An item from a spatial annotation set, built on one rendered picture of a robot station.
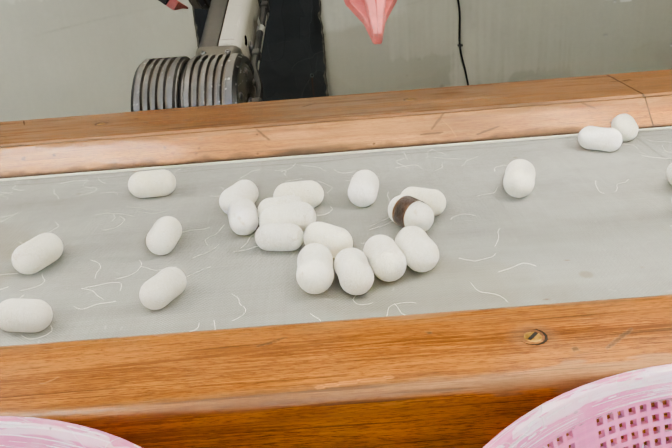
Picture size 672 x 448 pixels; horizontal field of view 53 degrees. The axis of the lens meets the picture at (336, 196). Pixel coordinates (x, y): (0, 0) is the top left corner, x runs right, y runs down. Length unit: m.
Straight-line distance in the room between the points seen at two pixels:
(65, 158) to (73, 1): 1.91
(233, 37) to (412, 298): 0.55
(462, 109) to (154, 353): 0.40
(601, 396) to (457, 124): 0.39
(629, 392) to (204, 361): 0.17
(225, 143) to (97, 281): 0.22
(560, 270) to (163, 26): 2.18
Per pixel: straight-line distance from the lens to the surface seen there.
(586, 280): 0.39
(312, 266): 0.37
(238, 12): 0.89
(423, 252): 0.38
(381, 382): 0.27
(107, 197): 0.57
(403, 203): 0.43
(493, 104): 0.63
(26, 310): 0.39
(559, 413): 0.26
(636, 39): 2.81
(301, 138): 0.60
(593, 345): 0.30
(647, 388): 0.28
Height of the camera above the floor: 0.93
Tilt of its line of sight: 23 degrees down
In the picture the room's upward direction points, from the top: 5 degrees counter-clockwise
